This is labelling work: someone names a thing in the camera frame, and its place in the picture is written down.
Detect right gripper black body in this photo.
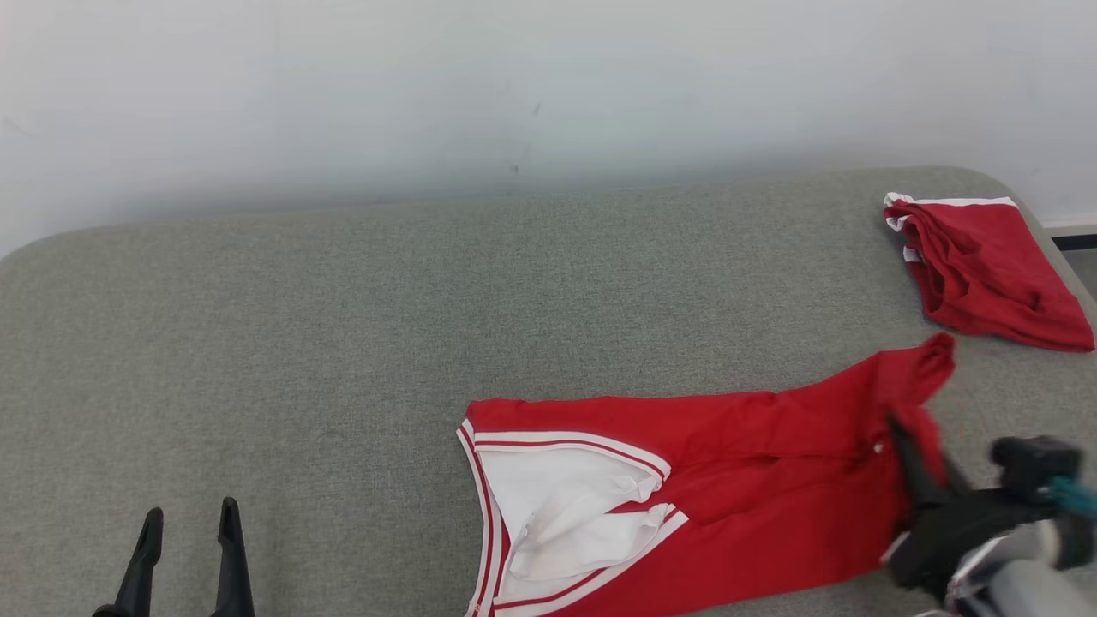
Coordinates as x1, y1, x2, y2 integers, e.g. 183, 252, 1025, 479
886, 489, 1052, 597

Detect white skirting board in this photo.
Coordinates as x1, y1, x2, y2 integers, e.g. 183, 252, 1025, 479
1039, 223, 1097, 251

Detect grey fabric sofa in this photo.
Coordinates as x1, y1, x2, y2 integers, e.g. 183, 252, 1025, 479
0, 165, 1097, 617

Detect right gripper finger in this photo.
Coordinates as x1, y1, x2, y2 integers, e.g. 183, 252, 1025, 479
886, 415, 970, 516

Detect red shorts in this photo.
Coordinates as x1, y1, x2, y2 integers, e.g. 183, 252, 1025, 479
884, 192, 1096, 354

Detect red Bulls basketball jersey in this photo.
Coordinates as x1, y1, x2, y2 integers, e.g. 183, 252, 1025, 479
456, 332, 956, 617

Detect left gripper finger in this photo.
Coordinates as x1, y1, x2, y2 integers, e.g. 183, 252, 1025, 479
212, 497, 256, 617
115, 507, 165, 617

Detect right arm white wire bundle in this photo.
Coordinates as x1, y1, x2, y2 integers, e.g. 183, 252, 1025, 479
943, 547, 1002, 604

